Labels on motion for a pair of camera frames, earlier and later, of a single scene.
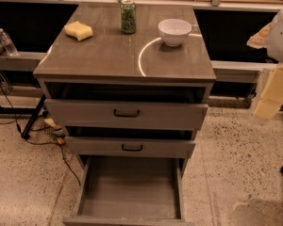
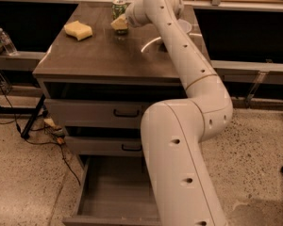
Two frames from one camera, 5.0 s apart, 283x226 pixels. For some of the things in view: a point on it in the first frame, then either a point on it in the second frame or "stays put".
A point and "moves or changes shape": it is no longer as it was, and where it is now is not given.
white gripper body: (281, 38) → (131, 17)
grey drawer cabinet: (127, 81) stays put
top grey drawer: (92, 113) stays put
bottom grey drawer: (130, 190) stays put
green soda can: (127, 10) moves or changes shape
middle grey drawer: (131, 147) stays put
